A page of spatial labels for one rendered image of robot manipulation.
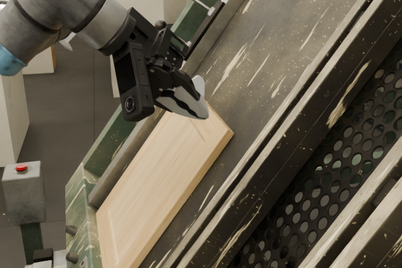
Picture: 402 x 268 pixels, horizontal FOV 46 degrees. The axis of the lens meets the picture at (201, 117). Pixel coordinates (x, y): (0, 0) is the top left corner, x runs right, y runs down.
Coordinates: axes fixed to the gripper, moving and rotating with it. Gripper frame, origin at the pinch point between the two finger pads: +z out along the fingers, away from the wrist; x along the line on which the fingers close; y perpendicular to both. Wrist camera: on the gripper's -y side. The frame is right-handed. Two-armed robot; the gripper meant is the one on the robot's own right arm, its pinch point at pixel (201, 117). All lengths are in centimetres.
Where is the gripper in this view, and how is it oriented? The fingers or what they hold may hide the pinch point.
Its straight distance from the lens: 79.0
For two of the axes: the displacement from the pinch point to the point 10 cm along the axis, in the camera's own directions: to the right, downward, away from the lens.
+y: 2.0, -7.8, 6.0
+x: -7.1, 3.1, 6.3
